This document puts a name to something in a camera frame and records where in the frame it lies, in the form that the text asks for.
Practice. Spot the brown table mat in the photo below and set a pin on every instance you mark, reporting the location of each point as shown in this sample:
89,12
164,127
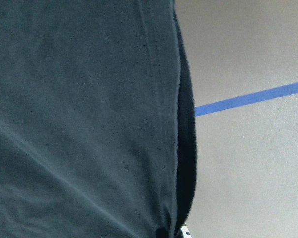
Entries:
243,57

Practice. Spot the black printed t-shirt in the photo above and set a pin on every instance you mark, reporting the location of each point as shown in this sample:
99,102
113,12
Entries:
97,120

